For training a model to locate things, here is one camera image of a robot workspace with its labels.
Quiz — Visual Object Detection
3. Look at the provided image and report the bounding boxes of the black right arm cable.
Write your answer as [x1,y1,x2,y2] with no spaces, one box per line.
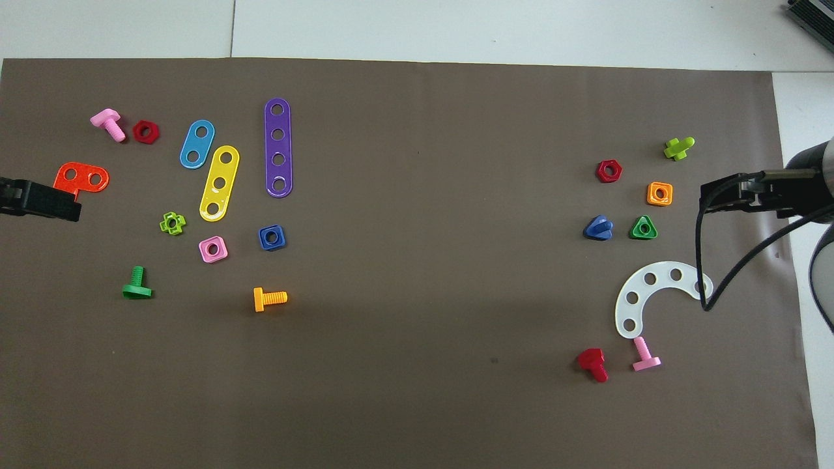
[695,168,834,312]

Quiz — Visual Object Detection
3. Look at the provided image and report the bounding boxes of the orange plastic screw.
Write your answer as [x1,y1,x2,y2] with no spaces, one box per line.
[253,287,288,313]

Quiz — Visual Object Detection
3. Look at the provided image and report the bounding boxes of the blue triangle-head plastic screw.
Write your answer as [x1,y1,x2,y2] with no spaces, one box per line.
[584,215,614,242]

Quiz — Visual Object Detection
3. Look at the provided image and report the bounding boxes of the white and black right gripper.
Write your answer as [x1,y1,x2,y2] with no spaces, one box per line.
[700,142,828,221]

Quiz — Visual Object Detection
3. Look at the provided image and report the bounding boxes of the white curved five-hole plate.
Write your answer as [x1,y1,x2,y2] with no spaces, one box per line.
[614,261,714,340]

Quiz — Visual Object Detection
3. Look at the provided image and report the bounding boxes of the red hex-head plastic screw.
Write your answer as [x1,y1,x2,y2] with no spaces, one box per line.
[577,348,609,384]

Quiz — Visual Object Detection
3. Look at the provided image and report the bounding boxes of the purple four-hole plastic plate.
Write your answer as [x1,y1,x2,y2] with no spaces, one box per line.
[264,98,293,198]

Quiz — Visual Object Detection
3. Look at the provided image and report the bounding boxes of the orange three-hole corner plate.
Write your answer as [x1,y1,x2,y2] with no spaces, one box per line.
[53,162,110,201]

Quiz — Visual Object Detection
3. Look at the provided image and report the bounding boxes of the brown table mat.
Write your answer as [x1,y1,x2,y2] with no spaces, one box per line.
[0,57,818,469]

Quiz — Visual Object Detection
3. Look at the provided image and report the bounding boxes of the yellow three-hole plastic plate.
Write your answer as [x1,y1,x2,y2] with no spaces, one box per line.
[199,145,240,223]

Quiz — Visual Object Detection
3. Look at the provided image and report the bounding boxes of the green plastic screw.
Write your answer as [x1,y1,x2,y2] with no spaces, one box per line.
[122,265,154,300]

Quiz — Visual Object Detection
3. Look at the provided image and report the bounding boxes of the black ribbed device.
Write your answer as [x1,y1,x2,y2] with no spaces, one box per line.
[784,0,834,36]

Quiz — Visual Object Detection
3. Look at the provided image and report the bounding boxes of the lime cross-head plastic screw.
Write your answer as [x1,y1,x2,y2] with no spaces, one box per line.
[663,136,696,162]

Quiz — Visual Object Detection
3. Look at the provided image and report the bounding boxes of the pink plastic screw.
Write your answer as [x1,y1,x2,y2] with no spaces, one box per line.
[632,336,662,373]
[90,108,126,143]

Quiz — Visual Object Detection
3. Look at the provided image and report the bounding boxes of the blue two-hole plastic plate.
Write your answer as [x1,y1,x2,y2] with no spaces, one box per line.
[179,119,216,170]

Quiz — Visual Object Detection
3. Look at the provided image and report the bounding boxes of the pink square plastic nut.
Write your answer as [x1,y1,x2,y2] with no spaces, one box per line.
[199,236,229,264]

